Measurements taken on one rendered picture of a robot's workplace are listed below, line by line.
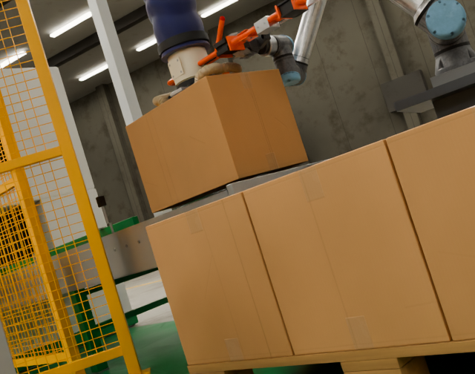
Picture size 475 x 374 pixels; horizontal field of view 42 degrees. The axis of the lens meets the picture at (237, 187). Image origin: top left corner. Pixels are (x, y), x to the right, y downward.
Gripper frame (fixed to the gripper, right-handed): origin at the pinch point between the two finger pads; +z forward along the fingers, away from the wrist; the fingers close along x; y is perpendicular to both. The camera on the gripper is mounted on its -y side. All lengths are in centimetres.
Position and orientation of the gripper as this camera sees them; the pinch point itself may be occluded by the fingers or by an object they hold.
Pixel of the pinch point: (233, 44)
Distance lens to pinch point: 253.4
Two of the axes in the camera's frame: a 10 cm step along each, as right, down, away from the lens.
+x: -3.1, -9.5, 0.5
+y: -6.7, 2.6, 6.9
